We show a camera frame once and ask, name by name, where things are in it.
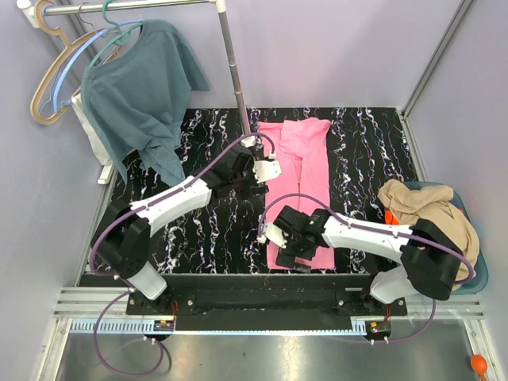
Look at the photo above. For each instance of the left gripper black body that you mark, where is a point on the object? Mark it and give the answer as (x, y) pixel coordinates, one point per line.
(243, 182)

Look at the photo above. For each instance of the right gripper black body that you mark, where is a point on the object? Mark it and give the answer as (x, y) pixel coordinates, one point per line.
(294, 245)

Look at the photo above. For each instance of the pink t-shirt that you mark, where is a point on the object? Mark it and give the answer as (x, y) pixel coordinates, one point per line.
(300, 148)

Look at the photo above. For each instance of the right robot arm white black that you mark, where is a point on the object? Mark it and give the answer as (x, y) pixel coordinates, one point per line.
(338, 231)

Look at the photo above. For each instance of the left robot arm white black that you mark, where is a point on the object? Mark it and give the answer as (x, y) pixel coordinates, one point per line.
(123, 237)

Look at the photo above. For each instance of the beige garment in basket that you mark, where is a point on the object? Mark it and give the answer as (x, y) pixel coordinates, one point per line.
(430, 214)

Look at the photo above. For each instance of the teal t-shirt on hanger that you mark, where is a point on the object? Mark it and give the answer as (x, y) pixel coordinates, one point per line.
(138, 101)

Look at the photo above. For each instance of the green hanger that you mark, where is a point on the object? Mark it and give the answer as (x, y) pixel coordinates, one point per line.
(123, 35)

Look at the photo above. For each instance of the blue laundry basket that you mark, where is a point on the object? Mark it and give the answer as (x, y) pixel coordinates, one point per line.
(481, 278)

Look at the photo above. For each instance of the orange ball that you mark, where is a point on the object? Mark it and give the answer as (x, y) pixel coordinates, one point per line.
(480, 366)

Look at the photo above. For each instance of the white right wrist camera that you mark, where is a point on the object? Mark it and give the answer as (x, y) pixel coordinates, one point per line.
(271, 233)

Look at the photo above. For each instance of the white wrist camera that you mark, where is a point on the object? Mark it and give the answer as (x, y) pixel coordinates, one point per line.
(271, 233)
(266, 169)

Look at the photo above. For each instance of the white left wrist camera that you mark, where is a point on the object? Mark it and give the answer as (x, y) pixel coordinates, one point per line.
(266, 169)

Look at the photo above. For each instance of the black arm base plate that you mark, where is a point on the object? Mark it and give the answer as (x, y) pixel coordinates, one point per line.
(267, 302)

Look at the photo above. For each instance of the white slotted cable duct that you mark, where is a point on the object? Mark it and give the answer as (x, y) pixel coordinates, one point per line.
(118, 326)

